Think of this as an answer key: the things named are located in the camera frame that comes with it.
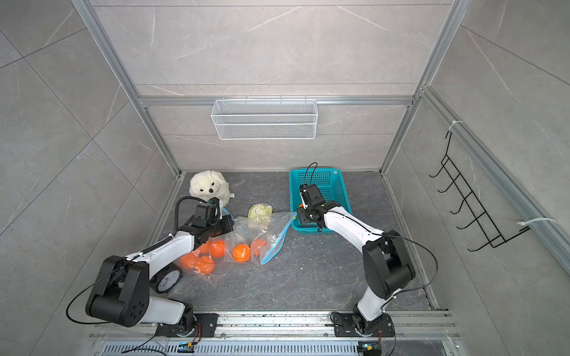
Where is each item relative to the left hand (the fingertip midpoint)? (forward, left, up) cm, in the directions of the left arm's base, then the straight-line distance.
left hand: (236, 218), depth 91 cm
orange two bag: (-13, -10, +2) cm, 17 cm away
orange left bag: (-17, +14, -2) cm, 22 cm away
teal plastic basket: (+22, -44, -5) cm, 50 cm away
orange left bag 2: (-19, +9, -1) cm, 21 cm away
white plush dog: (+11, +11, +9) cm, 18 cm away
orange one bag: (-15, -3, -2) cm, 15 cm away
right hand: (+2, -31, +1) cm, 31 cm away
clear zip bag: (-18, +4, -7) cm, 19 cm away
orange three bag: (+3, -27, +4) cm, 28 cm away
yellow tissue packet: (+6, -9, -4) cm, 12 cm away
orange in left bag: (-13, +6, -1) cm, 14 cm away
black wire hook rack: (-13, -79, +23) cm, 83 cm away
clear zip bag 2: (-11, -10, +3) cm, 16 cm away
